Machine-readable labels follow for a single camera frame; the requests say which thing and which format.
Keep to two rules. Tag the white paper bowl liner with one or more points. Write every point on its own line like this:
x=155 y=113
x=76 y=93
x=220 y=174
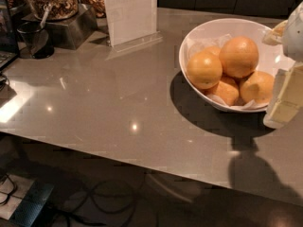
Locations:
x=217 y=67

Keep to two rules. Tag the nut container at back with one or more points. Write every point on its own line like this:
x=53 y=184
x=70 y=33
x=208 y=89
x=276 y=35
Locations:
x=98 y=5

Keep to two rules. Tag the large orange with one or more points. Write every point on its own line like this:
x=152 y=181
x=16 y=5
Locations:
x=239 y=57

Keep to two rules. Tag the right orange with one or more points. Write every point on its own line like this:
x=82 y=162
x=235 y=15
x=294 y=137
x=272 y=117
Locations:
x=258 y=87

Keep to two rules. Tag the glass jar of nuts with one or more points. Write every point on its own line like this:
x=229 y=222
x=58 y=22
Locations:
x=59 y=9

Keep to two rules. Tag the metal dispenser base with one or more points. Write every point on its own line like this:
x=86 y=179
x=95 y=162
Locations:
x=72 y=32

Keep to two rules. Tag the bottom middle orange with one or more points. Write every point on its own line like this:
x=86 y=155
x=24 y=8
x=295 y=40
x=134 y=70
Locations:
x=226 y=89

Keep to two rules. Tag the black cup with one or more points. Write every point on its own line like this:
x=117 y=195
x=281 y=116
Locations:
x=37 y=40

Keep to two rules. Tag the left orange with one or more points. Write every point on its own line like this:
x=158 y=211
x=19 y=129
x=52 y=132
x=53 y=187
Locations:
x=204 y=70

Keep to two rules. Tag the metal scoop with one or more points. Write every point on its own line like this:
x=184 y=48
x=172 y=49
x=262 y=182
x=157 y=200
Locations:
x=47 y=9

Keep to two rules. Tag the white acrylic sign stand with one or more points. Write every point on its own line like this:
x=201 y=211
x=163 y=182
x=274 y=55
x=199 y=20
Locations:
x=131 y=23

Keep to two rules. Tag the dark floor box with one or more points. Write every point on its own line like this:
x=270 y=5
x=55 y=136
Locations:
x=31 y=205

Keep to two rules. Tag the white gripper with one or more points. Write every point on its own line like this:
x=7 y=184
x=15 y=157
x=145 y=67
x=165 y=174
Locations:
x=294 y=38

